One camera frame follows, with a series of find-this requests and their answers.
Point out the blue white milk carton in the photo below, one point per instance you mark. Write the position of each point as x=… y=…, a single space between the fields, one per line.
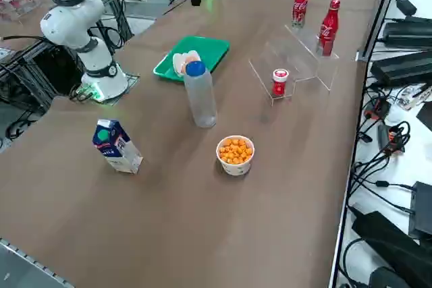
x=116 y=153

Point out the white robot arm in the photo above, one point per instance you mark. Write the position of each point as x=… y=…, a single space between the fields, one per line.
x=67 y=25

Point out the clear acrylic stepped display stand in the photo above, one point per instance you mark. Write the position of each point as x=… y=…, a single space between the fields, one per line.
x=303 y=62

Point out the green plastic tray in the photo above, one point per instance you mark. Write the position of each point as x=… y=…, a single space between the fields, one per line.
x=206 y=50

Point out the brown egg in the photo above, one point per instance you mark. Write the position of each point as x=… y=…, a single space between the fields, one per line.
x=182 y=68
x=192 y=55

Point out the white egg dish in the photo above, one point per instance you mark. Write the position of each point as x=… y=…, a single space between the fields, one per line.
x=177 y=60

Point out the red cola bottle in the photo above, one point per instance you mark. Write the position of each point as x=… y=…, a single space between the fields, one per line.
x=299 y=1
x=329 y=30

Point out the clear bottle blue cap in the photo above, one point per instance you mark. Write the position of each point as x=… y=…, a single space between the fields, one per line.
x=200 y=99

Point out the small red jar white lid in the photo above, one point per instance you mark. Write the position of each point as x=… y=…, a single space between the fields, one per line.
x=280 y=84

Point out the black metal rack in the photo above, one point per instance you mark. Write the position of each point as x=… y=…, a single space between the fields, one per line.
x=50 y=68

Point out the paper cup of orange snacks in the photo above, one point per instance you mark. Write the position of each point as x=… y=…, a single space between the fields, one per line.
x=235 y=158

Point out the small black power adapter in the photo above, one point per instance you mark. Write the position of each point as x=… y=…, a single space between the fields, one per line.
x=406 y=5

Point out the aluminium camera post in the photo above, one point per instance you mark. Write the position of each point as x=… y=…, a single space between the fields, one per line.
x=381 y=15

